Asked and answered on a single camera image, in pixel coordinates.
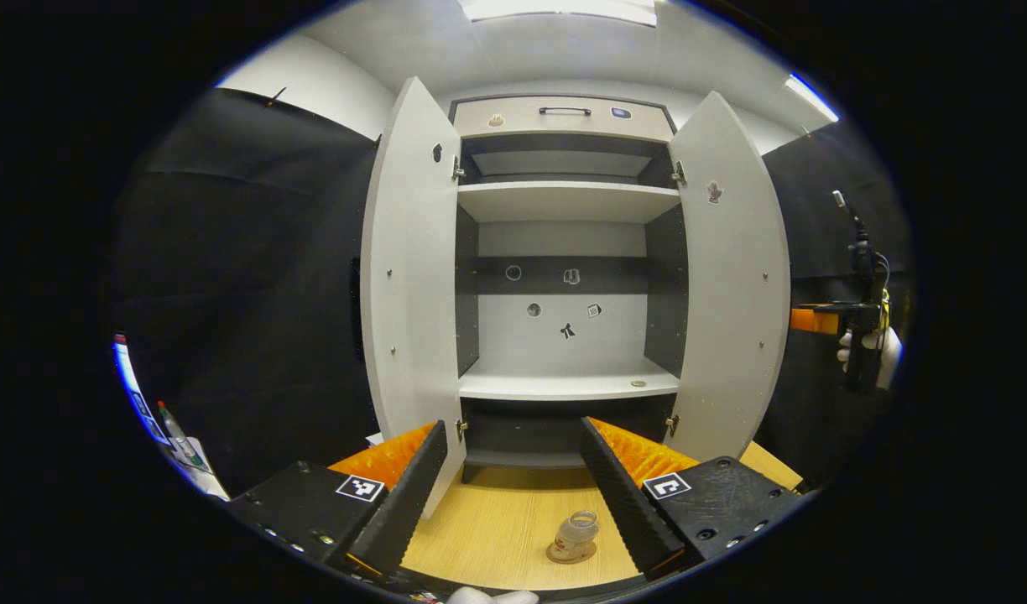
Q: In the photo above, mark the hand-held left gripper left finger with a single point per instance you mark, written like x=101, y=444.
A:
x=409, y=503

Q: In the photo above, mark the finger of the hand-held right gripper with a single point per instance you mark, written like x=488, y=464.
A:
x=815, y=321

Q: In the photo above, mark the grey cabinet drawer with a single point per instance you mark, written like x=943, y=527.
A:
x=522, y=126

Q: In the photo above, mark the clear plastic bottle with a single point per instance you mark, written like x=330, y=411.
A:
x=574, y=537

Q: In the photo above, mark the bright screen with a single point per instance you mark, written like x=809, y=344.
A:
x=136, y=386

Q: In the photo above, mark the white printed sheet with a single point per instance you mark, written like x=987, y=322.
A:
x=207, y=478

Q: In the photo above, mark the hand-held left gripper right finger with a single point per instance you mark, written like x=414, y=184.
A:
x=622, y=503

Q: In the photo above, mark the grey cabinet door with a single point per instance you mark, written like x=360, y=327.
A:
x=409, y=294
x=732, y=294

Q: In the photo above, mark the black backdrop cloth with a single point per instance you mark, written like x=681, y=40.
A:
x=253, y=294

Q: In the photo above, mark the white cabinet shelf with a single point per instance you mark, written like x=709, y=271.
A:
x=547, y=386
x=564, y=201

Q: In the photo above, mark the round cork coaster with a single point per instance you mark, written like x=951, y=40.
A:
x=588, y=554

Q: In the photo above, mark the ceiling light panel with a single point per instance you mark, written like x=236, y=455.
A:
x=811, y=96
x=564, y=10

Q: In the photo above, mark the red capped marker pen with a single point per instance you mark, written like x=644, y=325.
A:
x=178, y=432

